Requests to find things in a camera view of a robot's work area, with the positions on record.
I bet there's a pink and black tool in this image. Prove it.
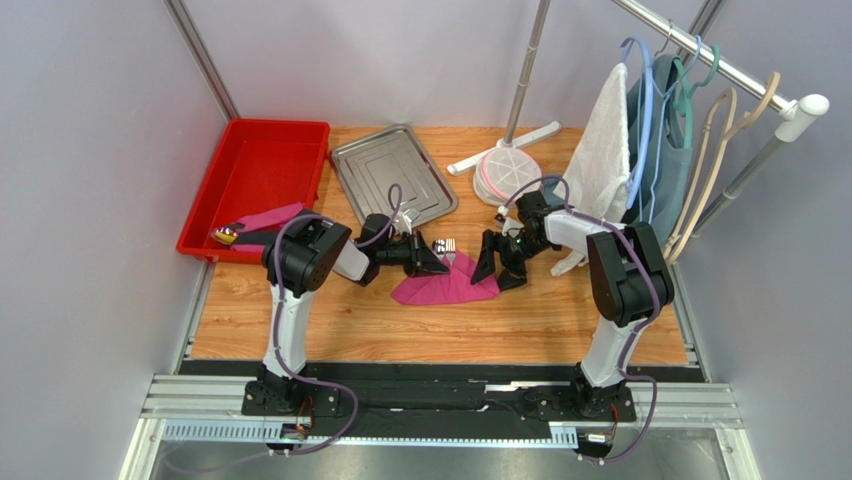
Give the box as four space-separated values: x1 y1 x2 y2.
210 202 304 253

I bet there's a green clothes hanger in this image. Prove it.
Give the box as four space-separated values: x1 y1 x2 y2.
673 44 720 149

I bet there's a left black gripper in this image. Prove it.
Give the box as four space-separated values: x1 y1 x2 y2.
376 229 449 277

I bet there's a stainless steel tray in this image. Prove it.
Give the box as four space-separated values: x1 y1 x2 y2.
331 124 459 227

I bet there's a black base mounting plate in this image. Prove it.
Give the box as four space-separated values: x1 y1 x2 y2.
178 359 674 441

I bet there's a silver fork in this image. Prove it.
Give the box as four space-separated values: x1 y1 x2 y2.
443 238 457 266

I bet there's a blue clothes hanger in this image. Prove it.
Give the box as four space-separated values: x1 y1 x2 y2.
622 36 693 244

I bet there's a magenta paper napkin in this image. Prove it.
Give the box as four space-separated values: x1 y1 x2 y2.
391 251 500 306

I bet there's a beige clothes hanger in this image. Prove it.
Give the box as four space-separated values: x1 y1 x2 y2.
663 87 738 265
688 71 782 241

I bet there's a white clothes rack stand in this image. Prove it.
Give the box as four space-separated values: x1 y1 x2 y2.
446 0 831 268

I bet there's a white round mesh container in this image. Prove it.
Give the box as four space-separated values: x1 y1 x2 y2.
473 147 542 206

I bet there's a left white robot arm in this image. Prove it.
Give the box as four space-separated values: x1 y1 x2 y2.
241 209 450 416

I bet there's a white towel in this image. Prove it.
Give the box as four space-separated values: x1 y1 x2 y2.
550 62 632 278

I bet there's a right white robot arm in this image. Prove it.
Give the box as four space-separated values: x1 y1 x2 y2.
470 192 674 392

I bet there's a red plastic bin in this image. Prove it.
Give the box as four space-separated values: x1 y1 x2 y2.
176 119 330 264

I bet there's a teal hanging garment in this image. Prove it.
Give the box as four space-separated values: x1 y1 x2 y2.
544 55 693 246

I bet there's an aluminium rail frame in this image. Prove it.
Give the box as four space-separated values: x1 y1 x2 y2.
120 259 761 479

